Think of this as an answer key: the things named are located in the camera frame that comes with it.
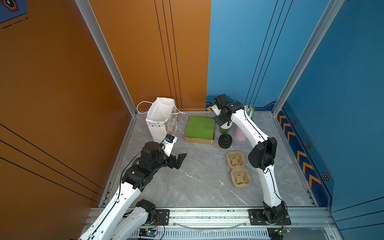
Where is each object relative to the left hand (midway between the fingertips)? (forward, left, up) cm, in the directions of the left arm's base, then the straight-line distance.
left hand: (178, 148), depth 74 cm
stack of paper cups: (+23, -28, -14) cm, 39 cm away
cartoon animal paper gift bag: (+33, +17, -13) cm, 39 cm away
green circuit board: (-33, +15, -23) cm, 43 cm away
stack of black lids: (+15, -27, -16) cm, 35 cm away
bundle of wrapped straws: (+27, -42, -1) cm, 50 cm away
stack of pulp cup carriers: (-7, -34, -19) cm, 40 cm away
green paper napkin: (+28, -11, -18) cm, 35 cm away
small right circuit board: (-32, -48, -23) cm, 62 cm away
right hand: (+26, -25, -6) cm, 37 cm away
